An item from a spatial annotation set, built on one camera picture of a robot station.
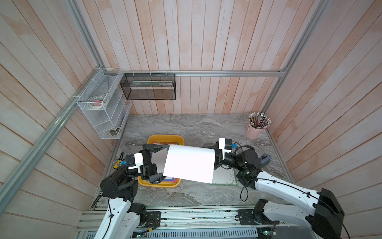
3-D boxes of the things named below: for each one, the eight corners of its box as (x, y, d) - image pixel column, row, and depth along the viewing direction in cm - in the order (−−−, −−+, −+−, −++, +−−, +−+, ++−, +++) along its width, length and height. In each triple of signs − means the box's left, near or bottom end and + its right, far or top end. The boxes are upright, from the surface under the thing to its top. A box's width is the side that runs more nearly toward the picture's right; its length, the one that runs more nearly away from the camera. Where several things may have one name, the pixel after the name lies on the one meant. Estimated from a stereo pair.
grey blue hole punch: (258, 167, 94) (261, 163, 90) (260, 156, 99) (263, 152, 95) (267, 170, 92) (270, 167, 89) (268, 159, 97) (272, 155, 93)
